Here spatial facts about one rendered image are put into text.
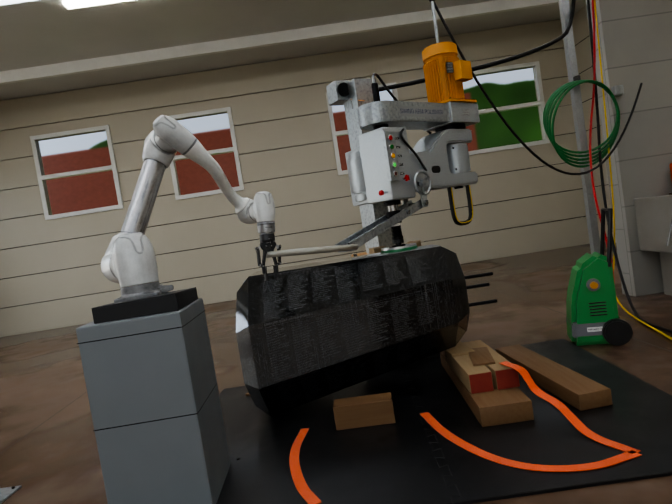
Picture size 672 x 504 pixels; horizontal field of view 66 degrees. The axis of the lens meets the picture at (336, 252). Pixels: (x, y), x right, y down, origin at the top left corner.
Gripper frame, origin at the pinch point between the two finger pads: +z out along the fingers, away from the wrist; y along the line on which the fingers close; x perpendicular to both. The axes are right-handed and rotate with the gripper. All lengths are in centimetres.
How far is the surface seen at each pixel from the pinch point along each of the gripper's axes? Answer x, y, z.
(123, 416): -36, -74, 47
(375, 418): -22, 40, 76
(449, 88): 21, 138, -107
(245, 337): 15.2, -12.1, 32.2
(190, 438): -45, -51, 58
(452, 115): 16, 135, -88
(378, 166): 10, 73, -55
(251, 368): 15, -11, 49
